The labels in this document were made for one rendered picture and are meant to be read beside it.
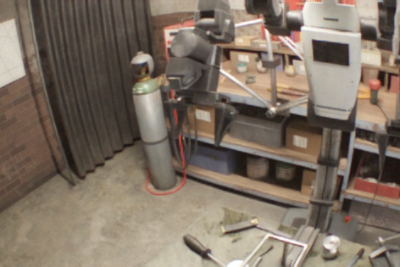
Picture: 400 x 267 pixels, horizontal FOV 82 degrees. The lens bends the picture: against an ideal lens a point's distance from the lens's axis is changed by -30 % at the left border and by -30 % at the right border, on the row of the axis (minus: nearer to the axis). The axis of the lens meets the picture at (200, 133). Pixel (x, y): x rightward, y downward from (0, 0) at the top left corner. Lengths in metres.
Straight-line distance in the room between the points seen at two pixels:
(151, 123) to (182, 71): 1.72
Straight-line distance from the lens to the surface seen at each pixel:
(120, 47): 3.05
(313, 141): 1.91
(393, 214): 2.10
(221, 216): 0.93
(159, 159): 2.41
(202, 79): 0.61
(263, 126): 2.02
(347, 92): 1.04
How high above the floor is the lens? 1.51
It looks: 27 degrees down
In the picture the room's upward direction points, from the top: 8 degrees counter-clockwise
